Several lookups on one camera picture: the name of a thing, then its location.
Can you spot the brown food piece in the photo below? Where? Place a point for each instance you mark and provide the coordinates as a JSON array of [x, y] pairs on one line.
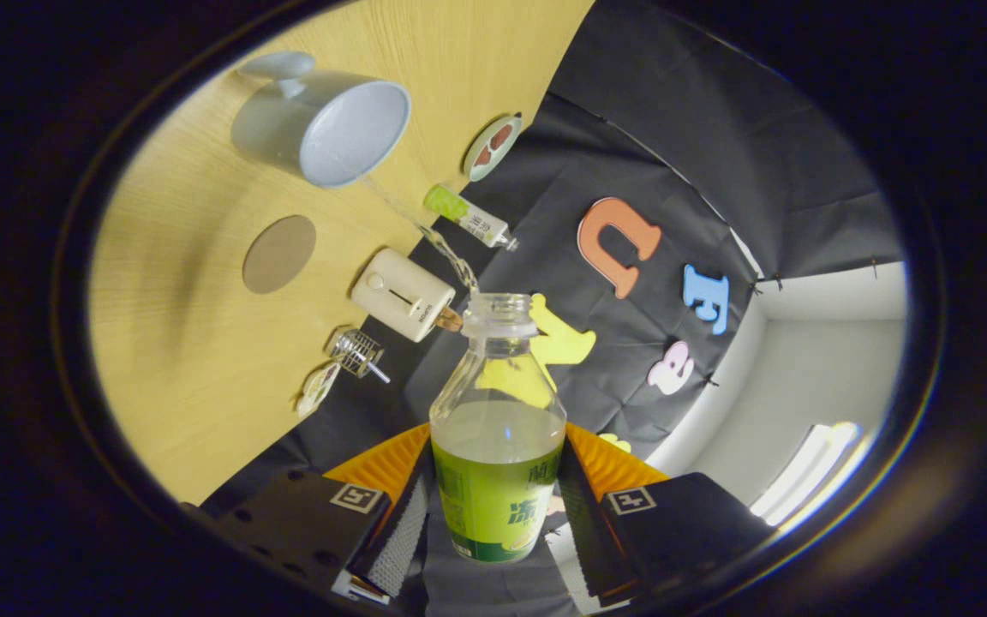
[[501, 137], [483, 158]]

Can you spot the pale green plate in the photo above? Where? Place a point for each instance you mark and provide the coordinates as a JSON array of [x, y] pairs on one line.
[[470, 170]]

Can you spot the slim green drink bottle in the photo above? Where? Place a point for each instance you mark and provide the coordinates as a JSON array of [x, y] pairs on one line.
[[468, 216]]

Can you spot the ceiling light panel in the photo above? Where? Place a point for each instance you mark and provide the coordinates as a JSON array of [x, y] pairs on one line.
[[806, 471]]

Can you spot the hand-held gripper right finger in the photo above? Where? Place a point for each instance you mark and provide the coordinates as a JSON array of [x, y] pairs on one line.
[[583, 536]]

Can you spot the wooden table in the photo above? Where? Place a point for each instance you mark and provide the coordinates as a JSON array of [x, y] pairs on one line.
[[185, 360]]

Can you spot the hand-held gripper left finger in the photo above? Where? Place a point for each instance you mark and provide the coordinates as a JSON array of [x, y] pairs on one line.
[[408, 531]]

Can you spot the green label juice bottle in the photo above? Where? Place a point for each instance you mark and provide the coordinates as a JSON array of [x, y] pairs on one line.
[[498, 506]]

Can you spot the round brown coaster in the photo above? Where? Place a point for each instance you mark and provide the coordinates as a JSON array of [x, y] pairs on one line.
[[279, 254]]

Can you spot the pale blue cup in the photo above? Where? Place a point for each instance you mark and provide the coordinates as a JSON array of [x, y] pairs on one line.
[[288, 137]]

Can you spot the metal spoon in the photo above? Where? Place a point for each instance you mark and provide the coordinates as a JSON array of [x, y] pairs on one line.
[[380, 375]]

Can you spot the bread slice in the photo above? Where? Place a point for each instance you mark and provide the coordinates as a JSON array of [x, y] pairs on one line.
[[451, 320]]

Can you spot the white toaster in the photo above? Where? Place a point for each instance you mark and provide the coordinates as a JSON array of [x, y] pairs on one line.
[[391, 291]]

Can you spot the white divided dish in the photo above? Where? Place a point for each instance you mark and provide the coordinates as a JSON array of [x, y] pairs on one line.
[[318, 390]]

